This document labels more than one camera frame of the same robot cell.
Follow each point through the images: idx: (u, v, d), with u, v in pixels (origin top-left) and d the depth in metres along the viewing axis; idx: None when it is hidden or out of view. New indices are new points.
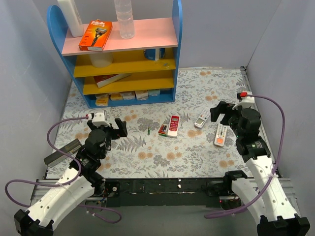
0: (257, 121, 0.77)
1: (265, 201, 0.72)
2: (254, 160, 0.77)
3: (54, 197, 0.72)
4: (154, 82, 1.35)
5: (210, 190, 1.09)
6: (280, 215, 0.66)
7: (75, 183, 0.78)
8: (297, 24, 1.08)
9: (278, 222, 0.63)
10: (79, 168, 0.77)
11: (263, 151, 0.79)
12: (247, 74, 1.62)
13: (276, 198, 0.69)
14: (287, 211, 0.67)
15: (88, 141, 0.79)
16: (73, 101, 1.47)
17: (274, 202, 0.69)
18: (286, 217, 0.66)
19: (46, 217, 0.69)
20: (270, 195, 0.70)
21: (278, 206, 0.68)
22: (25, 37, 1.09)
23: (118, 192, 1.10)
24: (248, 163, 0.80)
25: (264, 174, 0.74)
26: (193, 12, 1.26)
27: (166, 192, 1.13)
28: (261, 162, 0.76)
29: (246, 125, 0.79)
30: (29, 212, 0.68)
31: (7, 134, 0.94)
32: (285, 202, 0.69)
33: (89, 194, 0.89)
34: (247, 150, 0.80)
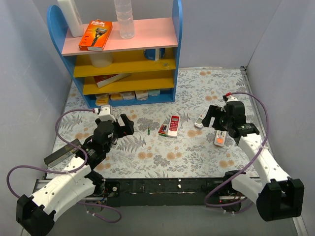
0: (240, 106, 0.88)
1: (259, 170, 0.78)
2: (244, 136, 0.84)
3: (59, 184, 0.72)
4: (154, 82, 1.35)
5: (210, 190, 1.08)
6: (273, 178, 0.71)
7: (80, 171, 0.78)
8: (297, 24, 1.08)
9: (273, 185, 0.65)
10: (86, 157, 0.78)
11: (252, 131, 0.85)
12: (247, 74, 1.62)
13: (268, 164, 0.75)
14: (280, 175, 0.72)
15: (97, 132, 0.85)
16: (73, 101, 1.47)
17: (267, 168, 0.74)
18: (279, 179, 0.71)
19: (49, 204, 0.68)
20: (263, 163, 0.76)
21: (270, 171, 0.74)
22: (25, 37, 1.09)
23: (119, 193, 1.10)
24: (240, 143, 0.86)
25: (255, 147, 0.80)
26: (193, 12, 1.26)
27: (165, 192, 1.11)
28: (251, 138, 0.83)
29: (232, 111, 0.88)
30: (33, 197, 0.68)
31: (7, 134, 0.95)
32: (277, 168, 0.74)
33: (88, 193, 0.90)
34: (238, 132, 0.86)
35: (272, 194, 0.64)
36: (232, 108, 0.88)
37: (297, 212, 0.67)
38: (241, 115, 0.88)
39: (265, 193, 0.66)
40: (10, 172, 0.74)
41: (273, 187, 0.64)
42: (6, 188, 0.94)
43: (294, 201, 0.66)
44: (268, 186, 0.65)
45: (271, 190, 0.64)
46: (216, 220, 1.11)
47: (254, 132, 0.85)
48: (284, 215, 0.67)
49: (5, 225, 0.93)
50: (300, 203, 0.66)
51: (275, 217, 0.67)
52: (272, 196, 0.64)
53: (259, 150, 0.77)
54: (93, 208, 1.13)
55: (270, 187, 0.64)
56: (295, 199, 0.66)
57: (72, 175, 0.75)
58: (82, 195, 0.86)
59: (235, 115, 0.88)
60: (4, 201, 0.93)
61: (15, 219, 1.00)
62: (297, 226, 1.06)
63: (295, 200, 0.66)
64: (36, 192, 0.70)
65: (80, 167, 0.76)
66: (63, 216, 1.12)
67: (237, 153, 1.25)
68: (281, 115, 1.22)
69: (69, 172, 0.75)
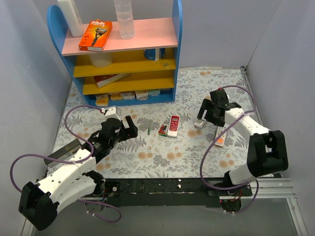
0: (221, 91, 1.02)
1: (244, 132, 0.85)
2: (227, 110, 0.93)
3: (66, 173, 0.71)
4: (154, 82, 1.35)
5: (210, 190, 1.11)
6: (256, 132, 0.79)
7: (87, 163, 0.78)
8: (297, 24, 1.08)
9: (256, 136, 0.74)
10: (92, 148, 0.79)
11: (235, 105, 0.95)
12: (247, 74, 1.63)
13: (250, 124, 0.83)
14: (262, 130, 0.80)
15: (105, 126, 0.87)
16: (73, 101, 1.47)
17: (250, 127, 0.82)
18: (261, 132, 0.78)
19: (55, 191, 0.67)
20: (245, 124, 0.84)
21: (253, 128, 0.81)
22: (25, 37, 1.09)
23: (118, 193, 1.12)
24: (226, 118, 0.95)
25: (237, 115, 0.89)
26: (193, 12, 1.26)
27: (165, 192, 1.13)
28: (234, 110, 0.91)
29: (215, 97, 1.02)
30: (39, 184, 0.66)
31: (7, 135, 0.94)
32: (259, 126, 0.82)
33: (87, 191, 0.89)
34: (222, 109, 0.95)
35: (257, 145, 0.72)
36: (214, 94, 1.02)
37: (284, 164, 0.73)
38: (223, 98, 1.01)
39: (252, 148, 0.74)
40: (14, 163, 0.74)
41: (257, 139, 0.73)
42: (6, 188, 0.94)
43: (279, 152, 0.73)
44: (252, 138, 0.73)
45: (255, 141, 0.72)
46: (216, 220, 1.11)
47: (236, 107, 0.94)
48: (273, 167, 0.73)
49: (5, 225, 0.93)
50: (284, 152, 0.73)
51: (267, 170, 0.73)
52: (258, 147, 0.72)
53: (241, 117, 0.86)
54: (93, 208, 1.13)
55: (254, 139, 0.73)
56: (277, 150, 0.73)
57: (78, 165, 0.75)
58: (83, 192, 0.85)
59: (218, 99, 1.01)
60: (5, 201, 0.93)
61: (15, 219, 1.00)
62: (297, 226, 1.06)
63: (279, 150, 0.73)
64: (42, 180, 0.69)
65: (87, 158, 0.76)
66: (62, 216, 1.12)
67: (237, 153, 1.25)
68: (281, 115, 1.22)
69: (76, 162, 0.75)
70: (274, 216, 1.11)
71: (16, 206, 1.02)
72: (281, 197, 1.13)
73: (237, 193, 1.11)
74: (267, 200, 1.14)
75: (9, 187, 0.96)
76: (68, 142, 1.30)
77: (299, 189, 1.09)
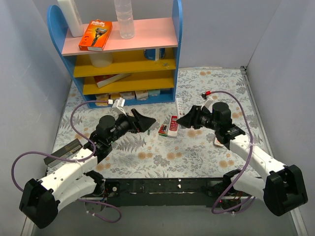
0: (229, 111, 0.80)
1: (257, 166, 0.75)
2: (233, 139, 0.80)
3: (68, 171, 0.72)
4: (154, 82, 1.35)
5: (210, 190, 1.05)
6: (271, 170, 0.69)
7: (89, 162, 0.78)
8: (297, 24, 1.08)
9: (273, 175, 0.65)
10: (94, 147, 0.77)
11: (238, 132, 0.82)
12: (247, 74, 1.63)
13: (263, 159, 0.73)
14: (276, 165, 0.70)
15: (99, 127, 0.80)
16: (73, 101, 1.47)
17: (262, 163, 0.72)
18: (277, 170, 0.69)
19: (58, 189, 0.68)
20: (257, 160, 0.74)
21: (267, 164, 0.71)
22: (25, 38, 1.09)
23: (118, 193, 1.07)
24: (232, 148, 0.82)
25: (245, 146, 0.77)
26: (193, 12, 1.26)
27: (166, 192, 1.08)
28: (240, 138, 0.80)
29: (220, 118, 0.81)
30: (42, 181, 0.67)
31: (7, 135, 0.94)
32: (271, 160, 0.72)
33: (88, 191, 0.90)
34: (226, 138, 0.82)
35: (275, 185, 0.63)
36: (221, 114, 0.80)
37: (304, 198, 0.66)
38: (229, 120, 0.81)
39: (269, 187, 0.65)
40: (13, 163, 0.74)
41: (274, 178, 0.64)
42: (6, 188, 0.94)
43: (297, 187, 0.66)
44: (268, 177, 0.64)
45: (273, 181, 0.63)
46: (216, 220, 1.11)
47: (240, 133, 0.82)
48: (294, 205, 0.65)
49: (5, 225, 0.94)
50: (303, 187, 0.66)
51: (287, 209, 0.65)
52: (277, 187, 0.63)
53: (251, 150, 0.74)
54: (93, 208, 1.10)
55: (271, 178, 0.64)
56: (297, 186, 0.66)
57: (80, 164, 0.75)
58: (83, 192, 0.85)
59: (223, 121, 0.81)
60: (5, 201, 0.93)
61: (15, 219, 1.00)
62: (297, 227, 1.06)
63: (298, 186, 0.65)
64: (44, 177, 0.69)
65: (89, 157, 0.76)
66: (63, 216, 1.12)
67: None
68: (281, 115, 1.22)
69: (78, 162, 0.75)
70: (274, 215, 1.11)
71: (16, 207, 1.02)
72: None
73: (237, 193, 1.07)
74: None
75: (9, 187, 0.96)
76: (68, 142, 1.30)
77: None
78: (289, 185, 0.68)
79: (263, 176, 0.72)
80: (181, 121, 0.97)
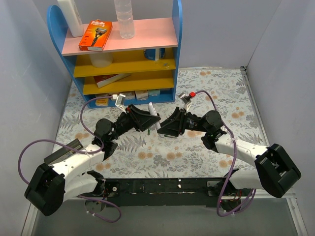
0: (220, 123, 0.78)
1: (243, 157, 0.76)
2: (217, 141, 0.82)
3: (79, 161, 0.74)
4: (154, 82, 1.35)
5: (210, 190, 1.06)
6: (258, 154, 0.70)
7: (97, 156, 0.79)
8: (297, 24, 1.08)
9: (260, 158, 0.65)
10: (102, 143, 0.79)
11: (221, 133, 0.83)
12: (247, 74, 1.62)
13: (246, 147, 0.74)
14: (260, 149, 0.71)
15: (96, 134, 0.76)
16: (73, 101, 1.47)
17: (247, 150, 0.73)
18: (262, 152, 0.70)
19: (68, 175, 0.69)
20: (242, 149, 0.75)
21: (251, 151, 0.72)
22: (25, 37, 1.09)
23: (118, 193, 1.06)
24: (219, 149, 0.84)
25: (229, 142, 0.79)
26: (193, 12, 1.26)
27: (165, 192, 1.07)
28: (223, 138, 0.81)
29: (212, 129, 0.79)
30: (53, 166, 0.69)
31: (7, 135, 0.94)
32: (255, 146, 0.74)
33: (90, 190, 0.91)
34: (212, 142, 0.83)
35: (265, 167, 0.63)
36: (214, 127, 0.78)
37: (297, 173, 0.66)
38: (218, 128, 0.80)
39: (260, 171, 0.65)
40: (22, 152, 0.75)
41: (262, 161, 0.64)
42: (7, 188, 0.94)
43: (286, 163, 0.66)
44: (257, 162, 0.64)
45: (263, 164, 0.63)
46: (216, 219, 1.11)
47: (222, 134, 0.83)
48: (290, 182, 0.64)
49: (5, 225, 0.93)
50: (292, 162, 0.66)
51: (286, 188, 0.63)
52: (268, 168, 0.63)
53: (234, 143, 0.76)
54: (93, 208, 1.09)
55: (260, 162, 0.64)
56: (286, 162, 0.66)
57: (90, 156, 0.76)
58: (83, 190, 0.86)
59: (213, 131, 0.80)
60: (5, 201, 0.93)
61: (15, 219, 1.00)
62: (297, 226, 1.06)
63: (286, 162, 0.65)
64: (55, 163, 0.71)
65: (98, 151, 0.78)
66: (63, 216, 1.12)
67: None
68: (281, 115, 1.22)
69: (87, 153, 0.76)
70: (274, 215, 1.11)
71: (16, 207, 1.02)
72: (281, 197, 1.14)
73: (237, 193, 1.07)
74: (267, 199, 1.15)
75: (9, 187, 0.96)
76: (68, 142, 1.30)
77: (299, 190, 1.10)
78: (279, 165, 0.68)
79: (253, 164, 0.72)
80: (164, 129, 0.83)
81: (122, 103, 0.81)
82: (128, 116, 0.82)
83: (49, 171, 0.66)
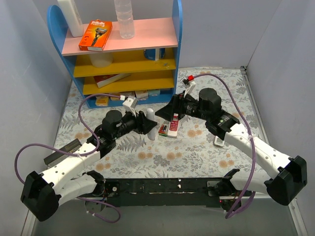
0: (217, 100, 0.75)
1: (260, 162, 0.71)
2: (229, 132, 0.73)
3: (70, 165, 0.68)
4: (154, 83, 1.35)
5: (210, 190, 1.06)
6: (279, 165, 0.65)
7: (91, 157, 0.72)
8: (297, 24, 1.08)
9: (282, 173, 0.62)
10: (98, 142, 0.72)
11: (232, 121, 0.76)
12: (247, 74, 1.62)
13: (267, 153, 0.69)
14: (282, 160, 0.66)
15: (105, 121, 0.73)
16: (73, 101, 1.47)
17: (267, 158, 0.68)
18: (284, 165, 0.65)
19: (58, 183, 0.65)
20: (261, 155, 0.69)
21: (272, 159, 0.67)
22: (25, 37, 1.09)
23: (118, 193, 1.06)
24: (227, 140, 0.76)
25: (245, 139, 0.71)
26: (193, 12, 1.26)
27: (165, 192, 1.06)
28: (237, 130, 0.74)
29: (209, 107, 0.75)
30: (43, 174, 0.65)
31: (7, 135, 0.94)
32: (276, 152, 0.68)
33: (89, 190, 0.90)
34: (220, 129, 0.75)
35: (286, 182, 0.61)
36: (212, 104, 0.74)
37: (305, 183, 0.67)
38: (218, 107, 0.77)
39: (277, 184, 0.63)
40: (18, 152, 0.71)
41: (285, 175, 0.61)
42: (7, 187, 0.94)
43: (302, 176, 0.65)
44: (280, 176, 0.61)
45: (284, 178, 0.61)
46: (216, 220, 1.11)
47: (234, 123, 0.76)
48: (297, 192, 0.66)
49: (5, 225, 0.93)
50: (306, 175, 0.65)
51: (292, 198, 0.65)
52: (288, 185, 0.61)
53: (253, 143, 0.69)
54: (93, 208, 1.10)
55: (282, 176, 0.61)
56: (302, 176, 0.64)
57: (83, 158, 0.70)
58: (83, 191, 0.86)
59: (213, 110, 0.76)
60: (5, 201, 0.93)
61: (15, 219, 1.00)
62: (297, 227, 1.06)
63: (302, 175, 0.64)
64: (46, 170, 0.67)
65: (92, 152, 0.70)
66: (63, 216, 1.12)
67: (237, 153, 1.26)
68: (281, 115, 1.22)
69: (80, 156, 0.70)
70: (274, 216, 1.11)
71: (16, 207, 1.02)
72: None
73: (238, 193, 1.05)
74: (267, 199, 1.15)
75: (9, 187, 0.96)
76: (68, 142, 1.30)
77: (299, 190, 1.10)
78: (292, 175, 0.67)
79: (267, 170, 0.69)
80: (161, 112, 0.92)
81: (134, 107, 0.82)
82: (134, 118, 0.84)
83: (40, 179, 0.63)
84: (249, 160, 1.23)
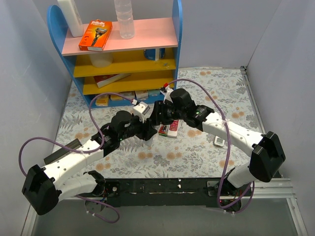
0: (185, 95, 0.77)
1: (236, 143, 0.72)
2: (204, 122, 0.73)
3: (73, 161, 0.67)
4: (154, 83, 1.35)
5: (210, 190, 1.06)
6: (254, 143, 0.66)
7: (94, 155, 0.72)
8: (297, 24, 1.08)
9: (256, 148, 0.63)
10: (103, 141, 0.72)
11: (207, 112, 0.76)
12: (247, 74, 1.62)
13: (241, 133, 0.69)
14: (255, 137, 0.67)
15: (114, 119, 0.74)
16: (73, 101, 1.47)
17: (241, 138, 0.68)
18: (258, 141, 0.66)
19: (60, 179, 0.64)
20: (236, 136, 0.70)
21: (246, 138, 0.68)
22: (25, 37, 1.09)
23: (118, 193, 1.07)
24: (205, 130, 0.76)
25: (220, 125, 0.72)
26: (193, 12, 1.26)
27: (166, 192, 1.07)
28: (212, 118, 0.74)
29: (181, 103, 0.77)
30: (45, 169, 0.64)
31: (7, 135, 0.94)
32: (249, 132, 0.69)
33: (89, 189, 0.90)
34: (197, 120, 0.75)
35: (262, 157, 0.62)
36: (181, 100, 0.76)
37: (283, 157, 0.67)
38: (191, 103, 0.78)
39: (254, 161, 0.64)
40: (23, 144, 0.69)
41: (258, 150, 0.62)
42: (7, 187, 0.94)
43: (277, 151, 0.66)
44: (253, 152, 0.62)
45: (259, 153, 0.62)
46: (215, 220, 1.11)
47: (209, 112, 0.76)
48: (276, 167, 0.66)
49: (5, 225, 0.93)
50: (282, 149, 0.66)
51: (272, 174, 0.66)
52: (263, 159, 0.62)
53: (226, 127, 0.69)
54: (93, 208, 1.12)
55: (256, 151, 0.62)
56: (277, 150, 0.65)
57: (86, 156, 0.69)
58: (83, 190, 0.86)
59: (185, 105, 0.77)
60: (5, 201, 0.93)
61: (15, 219, 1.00)
62: (297, 226, 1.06)
63: (277, 150, 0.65)
64: (47, 164, 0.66)
65: (96, 150, 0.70)
66: (63, 216, 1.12)
67: (237, 153, 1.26)
68: (281, 115, 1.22)
69: (83, 153, 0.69)
70: (274, 215, 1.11)
71: (16, 207, 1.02)
72: (282, 197, 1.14)
73: (237, 193, 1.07)
74: (267, 199, 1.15)
75: (9, 187, 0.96)
76: (68, 142, 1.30)
77: (299, 190, 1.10)
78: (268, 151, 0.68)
79: (244, 150, 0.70)
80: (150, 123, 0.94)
81: (144, 113, 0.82)
82: (140, 123, 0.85)
83: (42, 173, 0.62)
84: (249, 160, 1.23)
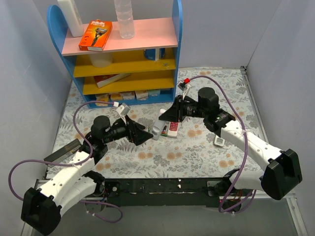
0: (215, 98, 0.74)
1: (253, 154, 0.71)
2: (224, 127, 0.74)
3: (67, 175, 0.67)
4: (154, 83, 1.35)
5: (210, 190, 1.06)
6: (270, 157, 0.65)
7: (86, 165, 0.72)
8: (297, 24, 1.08)
9: (272, 163, 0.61)
10: (91, 150, 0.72)
11: (228, 119, 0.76)
12: (247, 74, 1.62)
13: (258, 146, 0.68)
14: (273, 152, 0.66)
15: (93, 127, 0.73)
16: (73, 101, 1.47)
17: (259, 151, 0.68)
18: (274, 157, 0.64)
19: (58, 195, 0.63)
20: (253, 147, 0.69)
21: (264, 152, 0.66)
22: (25, 37, 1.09)
23: (119, 193, 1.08)
24: (223, 134, 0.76)
25: (239, 133, 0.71)
26: (194, 12, 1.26)
27: (166, 192, 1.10)
28: (232, 126, 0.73)
29: (207, 104, 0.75)
30: (41, 189, 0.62)
31: (8, 134, 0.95)
32: (268, 146, 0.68)
33: (89, 192, 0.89)
34: (216, 125, 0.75)
35: (276, 173, 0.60)
36: (208, 102, 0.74)
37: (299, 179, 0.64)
38: (216, 106, 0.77)
39: (267, 174, 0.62)
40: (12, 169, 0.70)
41: (273, 165, 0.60)
42: (7, 187, 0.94)
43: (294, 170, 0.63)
44: (268, 166, 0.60)
45: (273, 168, 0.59)
46: (215, 220, 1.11)
47: (230, 120, 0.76)
48: (290, 187, 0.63)
49: (5, 225, 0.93)
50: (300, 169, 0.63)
51: (285, 192, 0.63)
52: (277, 175, 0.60)
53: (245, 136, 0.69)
54: (93, 208, 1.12)
55: (270, 166, 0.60)
56: (294, 168, 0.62)
57: (78, 167, 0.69)
58: (84, 194, 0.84)
59: (209, 107, 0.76)
60: (5, 201, 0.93)
61: (15, 219, 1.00)
62: (297, 226, 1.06)
63: (294, 168, 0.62)
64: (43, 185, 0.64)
65: (86, 160, 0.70)
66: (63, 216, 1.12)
67: (237, 153, 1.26)
68: (281, 115, 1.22)
69: (75, 165, 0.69)
70: (274, 216, 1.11)
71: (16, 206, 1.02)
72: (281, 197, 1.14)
73: (237, 193, 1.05)
74: (267, 199, 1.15)
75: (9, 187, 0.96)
76: (68, 142, 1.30)
77: (299, 190, 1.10)
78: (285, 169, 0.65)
79: (260, 163, 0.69)
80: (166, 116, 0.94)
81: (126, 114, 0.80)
82: (125, 126, 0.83)
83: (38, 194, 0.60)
84: (249, 160, 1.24)
